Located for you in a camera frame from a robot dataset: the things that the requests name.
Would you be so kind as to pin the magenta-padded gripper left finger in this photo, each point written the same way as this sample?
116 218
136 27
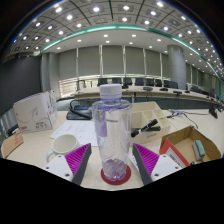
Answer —
77 160

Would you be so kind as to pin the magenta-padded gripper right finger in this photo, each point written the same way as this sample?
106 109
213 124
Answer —
148 160

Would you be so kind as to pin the clear plastic water bottle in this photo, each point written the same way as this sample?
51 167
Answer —
111 133

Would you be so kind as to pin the white ceramic mug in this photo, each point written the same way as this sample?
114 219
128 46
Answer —
65 145

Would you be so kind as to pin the white paper sheet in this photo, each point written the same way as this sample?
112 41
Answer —
75 131

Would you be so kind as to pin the flat round red coaster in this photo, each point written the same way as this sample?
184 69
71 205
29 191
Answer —
126 178

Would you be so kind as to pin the black marker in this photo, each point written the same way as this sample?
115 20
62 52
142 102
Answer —
145 128

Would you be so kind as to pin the brown red-edged cardboard box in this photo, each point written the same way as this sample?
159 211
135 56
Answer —
183 141

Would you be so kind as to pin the cream open compartment box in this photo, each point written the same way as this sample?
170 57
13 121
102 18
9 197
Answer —
146 115

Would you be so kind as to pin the grey board eraser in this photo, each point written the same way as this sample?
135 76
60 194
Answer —
199 150

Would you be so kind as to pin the white printed cardboard box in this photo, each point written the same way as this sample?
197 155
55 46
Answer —
33 111

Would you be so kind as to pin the brown paper envelope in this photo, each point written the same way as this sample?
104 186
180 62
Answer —
11 144

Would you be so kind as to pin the long curved conference desk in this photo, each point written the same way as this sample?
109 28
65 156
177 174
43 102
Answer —
160 92

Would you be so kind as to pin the black desktop microphone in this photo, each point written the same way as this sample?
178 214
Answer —
213 111

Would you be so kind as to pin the row of black office chairs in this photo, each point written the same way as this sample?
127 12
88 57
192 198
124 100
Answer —
128 81

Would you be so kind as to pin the round ceiling lights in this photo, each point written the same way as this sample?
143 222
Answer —
96 9

